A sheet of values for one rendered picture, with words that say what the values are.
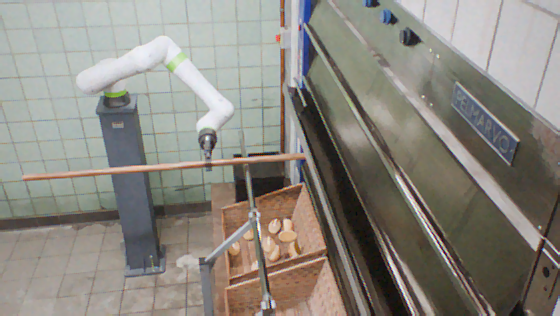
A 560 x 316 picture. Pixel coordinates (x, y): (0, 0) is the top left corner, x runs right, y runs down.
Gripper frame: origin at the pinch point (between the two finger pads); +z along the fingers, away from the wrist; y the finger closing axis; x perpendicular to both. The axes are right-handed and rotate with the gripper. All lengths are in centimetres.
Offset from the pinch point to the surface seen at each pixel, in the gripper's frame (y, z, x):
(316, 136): -22, 20, -46
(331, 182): -22, 55, -44
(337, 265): 24, 49, -51
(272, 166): 37, -50, -36
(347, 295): 24, 66, -51
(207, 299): 45, 41, 4
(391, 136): -58, 85, -53
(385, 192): -36, 82, -54
